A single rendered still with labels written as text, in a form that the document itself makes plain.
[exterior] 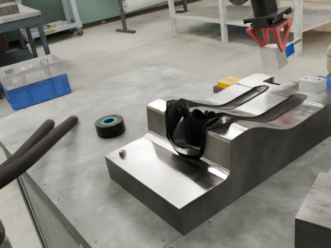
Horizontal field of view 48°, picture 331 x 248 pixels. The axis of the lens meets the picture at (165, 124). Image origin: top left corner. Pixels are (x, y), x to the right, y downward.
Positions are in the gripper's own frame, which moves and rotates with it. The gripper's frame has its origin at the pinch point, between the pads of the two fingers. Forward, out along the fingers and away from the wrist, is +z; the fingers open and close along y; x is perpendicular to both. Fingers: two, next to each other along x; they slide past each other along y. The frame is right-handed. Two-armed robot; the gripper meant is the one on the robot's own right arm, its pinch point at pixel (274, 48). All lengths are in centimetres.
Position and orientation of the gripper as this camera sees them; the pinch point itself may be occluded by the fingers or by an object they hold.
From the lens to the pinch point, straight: 99.0
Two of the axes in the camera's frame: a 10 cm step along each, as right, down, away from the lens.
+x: 7.5, -5.0, 4.4
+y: 5.7, 1.6, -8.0
